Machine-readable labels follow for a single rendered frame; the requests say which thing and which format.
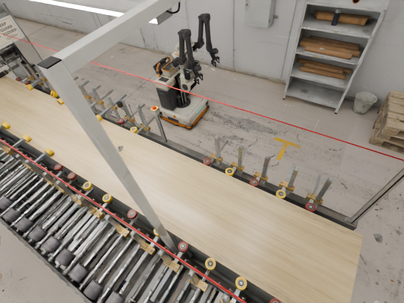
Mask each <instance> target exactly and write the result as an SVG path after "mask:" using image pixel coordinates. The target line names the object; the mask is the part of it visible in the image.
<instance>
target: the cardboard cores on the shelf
mask: <svg viewBox="0 0 404 303"><path fill-rule="evenodd" d="M334 14H335V12H332V11H322V10H316V11H315V13H314V16H317V17H316V19H320V20H328V21H332V20H333V17H334ZM370 18H371V16H365V15H359V14H349V13H340V16H339V18H338V22H341V23H349V24H354V25H362V26H364V25H365V23H366V22H369V20H370ZM299 46H302V47H305V51H309V52H315V53H318V54H324V55H329V56H333V57H339V58H344V59H347V60H350V59H351V57H358V56H359V54H360V52H361V51H358V49H359V47H360V44H356V43H349V42H346V41H339V40H333V39H328V38H322V37H315V36H312V35H311V36H310V37H309V38H305V37H303V39H302V40H301V42H300V44H299ZM297 62H298V63H303V64H305V66H301V67H300V69H299V71H303V72H309V73H314V74H318V75H323V76H329V77H332V78H338V79H343V80H345V77H346V75H345V74H342V73H347V74H350V72H351V70H352V69H347V68H343V67H338V66H333V65H329V64H324V63H319V62H316V61H311V60H306V59H302V58H298V61H297Z"/></svg>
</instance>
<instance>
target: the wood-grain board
mask: <svg viewBox="0 0 404 303"><path fill-rule="evenodd" d="M26 86H27V85H25V84H23V83H21V82H19V81H17V80H14V79H12V78H10V77H9V78H7V79H5V80H4V81H2V82H0V126H1V124H2V123H3V122H5V121H6V122H7V123H8V124H9V125H10V126H11V127H9V128H8V129H6V128H4V129H5V130H6V131H8V132H10V133H11V134H13V135H14V136H16V137H18V138H19V139H22V136H24V135H25V134H27V135H29V136H30V137H31V138H32V139H31V140H29V141H28V142H27V141H25V142H26V143H27V144H29V145H30V146H32V147H34V148H35V149H37V150H38V151H40V152H42V153H44V152H45V150H46V149H47V148H48V147H49V148H51V149H52V150H53V151H54V153H53V154H52V155H51V156H49V155H47V156H48V157H50V158H51V159H53V160H54V161H56V162H58V163H59V164H61V165H62V166H64V167H66V168H67V169H69V170H70V171H72V172H74V173H76V174H77V175H78V176H80V177H82V178H83V179H85V180H86V181H88V182H91V184H93V185H94V186H96V187H98V188H99V189H101V190H102V191H104V192H106V193H107V194H110V195H111V196H112V197H114V198H115V199H117V200H118V201H120V202H122V203H123V204H125V205H126V206H128V207H130V208H131V209H133V210H136V212H138V213H139V214H141V215H142V216H144V217H145V215H144V214H143V213H142V211H141V209H140V208H139V207H138V205H137V204H136V202H135V201H134V200H133V198H132V197H131V196H130V194H129V193H128V192H127V190H126V188H125V187H124V186H123V184H122V183H121V181H120V180H119V179H118V177H117V176H116V175H115V173H114V172H113V170H112V169H111V167H110V166H109V165H108V163H107V162H106V161H105V159H104V158H103V156H102V155H101V154H100V152H99V151H98V149H97V148H96V146H95V145H94V144H93V142H92V141H91V140H90V138H89V137H88V135H87V134H86V133H85V131H84V130H83V128H82V127H81V125H80V124H79V123H78V121H77V120H76V119H75V117H74V116H73V114H72V113H71V112H70V110H69V109H68V107H67V106H66V104H65V103H63V104H62V105H60V104H59V103H58V102H57V100H58V99H57V98H55V97H51V96H50V95H48V94H46V93H43V92H41V91H39V90H36V89H35V88H33V89H32V90H31V91H29V90H28V89H27V88H26ZM100 124H101V125H102V127H103V128H104V130H105V132H106V133H107V135H108V136H109V138H110V140H111V141H112V143H113V145H114V146H115V148H116V149H117V147H118V146H124V147H123V149H122V151H118V149H117V151H118V153H119V155H120V156H121V158H122V160H123V161H124V163H125V164H126V166H127V167H128V169H129V171H130V173H131V174H132V175H133V178H134V179H135V181H136V182H137V184H138V186H139V187H140V189H141V190H142V192H143V194H144V195H145V197H146V199H147V200H148V202H149V203H150V205H151V207H152V208H153V210H154V212H155V214H156V215H157V216H158V218H159V220H160V222H161V223H162V225H163V226H164V228H165V229H166V231H168V232H170V233H171V234H173V235H175V236H176V237H178V238H179V239H181V240H182V241H185V242H187V244H189V245H190V246H192V247H194V248H195V249H197V250H199V251H200V252H202V253H203V254H205V255H207V256H208V257H210V258H213V259H214V260H215V261H216V262H218V263H219V264H221V265H223V266H224V267H226V268H227V269H229V270H231V271H232V272H234V273H235V274H237V275H238V276H240V277H243V278H244V279H246V280H247V281H248V282H250V283H251V284H253V285H255V286H256V287H258V288H259V289H261V290H263V291H264V292H266V293H267V294H269V295H271V296H272V297H274V298H277V299H279V300H280V301H281V302H282V303H350V300H351V296H352V291H353V287H354V281H355V276H356V272H357V266H358V260H359V257H360V251H361V245H362V242H363V235H361V234H359V233H357V232H355V231H352V230H350V229H348V228H346V227H344V226H341V225H339V224H336V223H334V222H332V221H330V220H328V219H326V218H323V217H321V216H319V215H317V214H315V213H312V212H310V211H307V210H305V209H303V208H301V207H299V206H296V205H294V204H292V203H290V202H288V201H285V200H283V199H281V198H278V197H276V196H274V195H272V194H270V193H267V192H265V191H262V190H261V189H259V188H256V187H254V186H251V185H249V184H247V183H245V182H243V181H241V180H238V179H236V178H234V177H232V176H229V175H227V174H225V173H222V172H220V171H218V170H216V169H214V168H211V167H209V166H207V165H205V164H202V163H200V162H198V161H195V160H193V159H191V158H189V157H187V156H185V155H182V154H180V153H178V152H176V151H174V150H171V149H169V148H166V147H164V146H162V145H160V144H158V143H156V142H153V141H151V140H149V139H147V138H144V137H142V136H140V135H137V134H135V133H133V132H131V131H129V130H126V129H124V128H122V127H120V126H117V125H115V124H113V123H110V122H108V121H106V120H104V119H102V120H101V121H100Z"/></svg>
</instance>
